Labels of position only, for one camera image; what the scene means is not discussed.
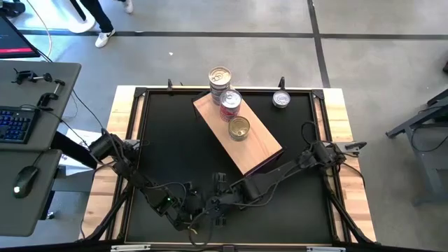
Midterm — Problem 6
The black desk clamp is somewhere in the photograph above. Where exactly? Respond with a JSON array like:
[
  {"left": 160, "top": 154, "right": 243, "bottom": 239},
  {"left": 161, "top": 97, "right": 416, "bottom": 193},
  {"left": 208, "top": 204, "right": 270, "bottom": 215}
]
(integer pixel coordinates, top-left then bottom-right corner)
[
  {"left": 36, "top": 78, "right": 67, "bottom": 108},
  {"left": 11, "top": 67, "right": 53, "bottom": 85}
]

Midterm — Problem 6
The person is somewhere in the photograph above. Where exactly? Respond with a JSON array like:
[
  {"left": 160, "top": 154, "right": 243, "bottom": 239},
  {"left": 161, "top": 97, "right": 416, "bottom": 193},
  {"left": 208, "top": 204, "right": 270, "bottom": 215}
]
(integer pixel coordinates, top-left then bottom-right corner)
[{"left": 79, "top": 0, "right": 134, "bottom": 49}]

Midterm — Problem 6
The white round base black pole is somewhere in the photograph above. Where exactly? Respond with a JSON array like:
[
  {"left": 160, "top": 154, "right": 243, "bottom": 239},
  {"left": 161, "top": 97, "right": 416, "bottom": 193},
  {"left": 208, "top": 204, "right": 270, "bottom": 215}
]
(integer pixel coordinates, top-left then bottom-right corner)
[{"left": 57, "top": 0, "right": 97, "bottom": 34}]

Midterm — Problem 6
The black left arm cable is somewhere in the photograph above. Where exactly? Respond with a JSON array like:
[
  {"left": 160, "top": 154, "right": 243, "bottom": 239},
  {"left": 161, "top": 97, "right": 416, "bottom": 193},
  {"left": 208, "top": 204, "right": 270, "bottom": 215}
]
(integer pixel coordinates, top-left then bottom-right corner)
[{"left": 143, "top": 181, "right": 214, "bottom": 246}]

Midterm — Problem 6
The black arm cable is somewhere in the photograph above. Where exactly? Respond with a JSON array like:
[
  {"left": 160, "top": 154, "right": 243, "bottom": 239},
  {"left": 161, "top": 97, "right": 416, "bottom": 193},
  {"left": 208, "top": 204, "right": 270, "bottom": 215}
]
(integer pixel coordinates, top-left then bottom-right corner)
[
  {"left": 143, "top": 181, "right": 214, "bottom": 246},
  {"left": 300, "top": 120, "right": 330, "bottom": 148}
]

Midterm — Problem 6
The white paper sheet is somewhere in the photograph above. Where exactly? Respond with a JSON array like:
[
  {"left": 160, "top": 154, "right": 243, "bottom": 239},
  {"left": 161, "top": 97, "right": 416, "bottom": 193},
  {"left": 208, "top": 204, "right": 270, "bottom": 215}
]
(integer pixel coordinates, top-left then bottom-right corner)
[{"left": 57, "top": 127, "right": 106, "bottom": 176}]

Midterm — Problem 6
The silver metal bracket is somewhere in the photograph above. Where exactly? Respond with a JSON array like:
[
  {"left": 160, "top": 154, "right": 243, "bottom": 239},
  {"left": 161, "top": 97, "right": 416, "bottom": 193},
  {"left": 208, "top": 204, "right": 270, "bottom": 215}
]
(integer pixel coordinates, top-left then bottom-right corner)
[
  {"left": 111, "top": 244, "right": 152, "bottom": 252},
  {"left": 307, "top": 246, "right": 347, "bottom": 252}
]

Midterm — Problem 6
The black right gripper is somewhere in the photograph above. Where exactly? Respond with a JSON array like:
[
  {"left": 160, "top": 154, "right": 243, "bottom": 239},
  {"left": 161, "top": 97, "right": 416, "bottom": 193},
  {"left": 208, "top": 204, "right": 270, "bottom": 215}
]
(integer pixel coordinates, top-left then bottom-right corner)
[{"left": 208, "top": 188, "right": 251, "bottom": 227}]

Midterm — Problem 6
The green label seafood can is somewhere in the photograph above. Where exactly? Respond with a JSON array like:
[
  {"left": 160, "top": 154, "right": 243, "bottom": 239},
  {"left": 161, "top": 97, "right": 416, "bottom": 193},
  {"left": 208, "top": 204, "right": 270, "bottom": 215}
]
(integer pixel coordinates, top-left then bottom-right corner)
[{"left": 272, "top": 90, "right": 292, "bottom": 109}]

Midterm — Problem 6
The dark grey metal stand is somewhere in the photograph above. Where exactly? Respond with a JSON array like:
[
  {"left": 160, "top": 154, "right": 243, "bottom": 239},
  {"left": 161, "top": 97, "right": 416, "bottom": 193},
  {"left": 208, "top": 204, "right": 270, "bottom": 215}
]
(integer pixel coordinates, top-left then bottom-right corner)
[{"left": 384, "top": 87, "right": 448, "bottom": 208}]

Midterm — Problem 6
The gold lid seafood can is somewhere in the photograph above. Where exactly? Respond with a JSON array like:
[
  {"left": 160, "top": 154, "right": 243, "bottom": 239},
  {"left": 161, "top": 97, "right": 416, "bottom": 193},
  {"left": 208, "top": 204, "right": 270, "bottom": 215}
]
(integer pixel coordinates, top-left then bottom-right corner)
[
  {"left": 227, "top": 115, "right": 251, "bottom": 142},
  {"left": 208, "top": 66, "right": 232, "bottom": 90}
]

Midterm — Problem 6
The black table mat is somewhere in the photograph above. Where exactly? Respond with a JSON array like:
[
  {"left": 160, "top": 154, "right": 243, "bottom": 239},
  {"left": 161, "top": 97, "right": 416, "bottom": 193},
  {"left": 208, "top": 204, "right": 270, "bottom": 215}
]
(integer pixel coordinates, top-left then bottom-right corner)
[{"left": 134, "top": 91, "right": 332, "bottom": 245}]

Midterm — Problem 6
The black computer mouse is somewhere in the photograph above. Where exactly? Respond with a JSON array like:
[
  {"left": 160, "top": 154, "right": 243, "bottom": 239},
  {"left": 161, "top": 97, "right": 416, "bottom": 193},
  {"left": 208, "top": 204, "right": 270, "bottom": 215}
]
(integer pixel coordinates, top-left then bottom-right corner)
[{"left": 12, "top": 165, "right": 40, "bottom": 200}]

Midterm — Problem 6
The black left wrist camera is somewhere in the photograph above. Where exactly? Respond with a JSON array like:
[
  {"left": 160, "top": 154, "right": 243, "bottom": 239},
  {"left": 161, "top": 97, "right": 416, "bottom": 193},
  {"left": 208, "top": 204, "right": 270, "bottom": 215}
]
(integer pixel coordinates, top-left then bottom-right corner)
[{"left": 153, "top": 188, "right": 176, "bottom": 215}]

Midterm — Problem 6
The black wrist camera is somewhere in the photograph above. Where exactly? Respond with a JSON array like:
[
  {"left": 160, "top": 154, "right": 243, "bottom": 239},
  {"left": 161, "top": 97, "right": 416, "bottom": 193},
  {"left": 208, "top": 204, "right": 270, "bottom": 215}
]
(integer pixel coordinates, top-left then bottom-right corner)
[
  {"left": 213, "top": 171, "right": 228, "bottom": 193},
  {"left": 153, "top": 188, "right": 176, "bottom": 215}
]

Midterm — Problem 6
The black computer monitor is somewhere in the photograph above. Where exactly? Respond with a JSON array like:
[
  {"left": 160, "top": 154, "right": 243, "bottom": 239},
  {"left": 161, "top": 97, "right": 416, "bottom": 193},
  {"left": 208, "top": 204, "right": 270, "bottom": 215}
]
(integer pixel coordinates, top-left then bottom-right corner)
[{"left": 0, "top": 11, "right": 42, "bottom": 60}]

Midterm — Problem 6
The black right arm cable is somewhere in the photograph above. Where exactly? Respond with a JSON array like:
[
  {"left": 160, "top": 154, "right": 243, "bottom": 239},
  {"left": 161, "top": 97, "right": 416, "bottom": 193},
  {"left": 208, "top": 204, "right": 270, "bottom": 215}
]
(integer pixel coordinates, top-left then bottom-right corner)
[{"left": 300, "top": 120, "right": 330, "bottom": 148}]

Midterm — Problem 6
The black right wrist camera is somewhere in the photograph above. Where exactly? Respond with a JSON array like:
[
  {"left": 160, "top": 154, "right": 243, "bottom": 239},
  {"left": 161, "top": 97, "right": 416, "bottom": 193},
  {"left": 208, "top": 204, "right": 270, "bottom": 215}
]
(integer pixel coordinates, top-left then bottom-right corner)
[{"left": 213, "top": 171, "right": 228, "bottom": 193}]

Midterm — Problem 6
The black backlit keyboard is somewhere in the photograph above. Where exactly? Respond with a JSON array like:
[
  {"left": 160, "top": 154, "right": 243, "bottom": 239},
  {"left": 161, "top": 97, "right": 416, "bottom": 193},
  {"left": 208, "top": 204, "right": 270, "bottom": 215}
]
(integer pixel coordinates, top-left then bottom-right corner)
[{"left": 0, "top": 106, "right": 41, "bottom": 145}]

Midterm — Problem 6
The black floor object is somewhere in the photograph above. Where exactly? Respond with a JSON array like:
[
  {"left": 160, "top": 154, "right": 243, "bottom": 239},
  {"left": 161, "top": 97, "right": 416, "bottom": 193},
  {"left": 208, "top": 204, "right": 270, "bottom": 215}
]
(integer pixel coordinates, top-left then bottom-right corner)
[{"left": 0, "top": 0, "right": 26, "bottom": 18}]

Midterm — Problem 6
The silver lid seafood can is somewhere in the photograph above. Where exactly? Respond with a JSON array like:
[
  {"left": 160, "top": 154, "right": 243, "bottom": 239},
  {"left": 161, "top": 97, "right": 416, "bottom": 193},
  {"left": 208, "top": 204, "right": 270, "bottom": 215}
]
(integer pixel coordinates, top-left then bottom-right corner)
[{"left": 219, "top": 88, "right": 243, "bottom": 112}]

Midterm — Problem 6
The dark grey desk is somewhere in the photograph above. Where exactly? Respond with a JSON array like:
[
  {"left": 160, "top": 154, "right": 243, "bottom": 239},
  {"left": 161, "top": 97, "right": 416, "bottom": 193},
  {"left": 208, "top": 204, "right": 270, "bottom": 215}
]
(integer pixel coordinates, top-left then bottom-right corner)
[
  {"left": 0, "top": 149, "right": 63, "bottom": 238},
  {"left": 0, "top": 59, "right": 83, "bottom": 152}
]

